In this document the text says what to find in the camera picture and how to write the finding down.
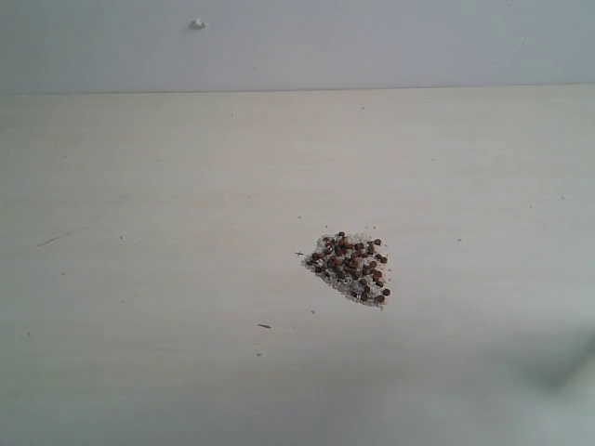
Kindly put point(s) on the scattered brown pellets and rice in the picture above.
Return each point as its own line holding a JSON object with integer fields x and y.
{"x": 357, "y": 265}

